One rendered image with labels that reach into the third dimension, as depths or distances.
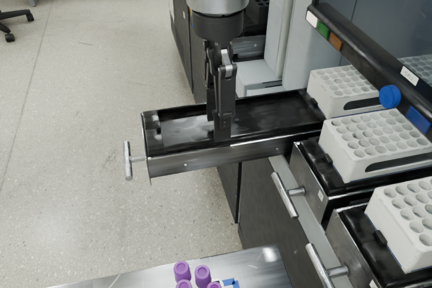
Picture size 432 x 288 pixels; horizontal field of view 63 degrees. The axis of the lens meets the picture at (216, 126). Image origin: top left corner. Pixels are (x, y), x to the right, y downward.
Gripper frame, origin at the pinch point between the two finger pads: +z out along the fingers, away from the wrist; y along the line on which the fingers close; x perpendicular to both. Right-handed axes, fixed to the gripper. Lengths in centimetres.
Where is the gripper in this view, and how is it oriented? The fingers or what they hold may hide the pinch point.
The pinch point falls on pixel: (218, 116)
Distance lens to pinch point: 64.0
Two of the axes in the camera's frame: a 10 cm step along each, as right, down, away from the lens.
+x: -9.7, 1.6, -1.7
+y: -2.4, -6.3, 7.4
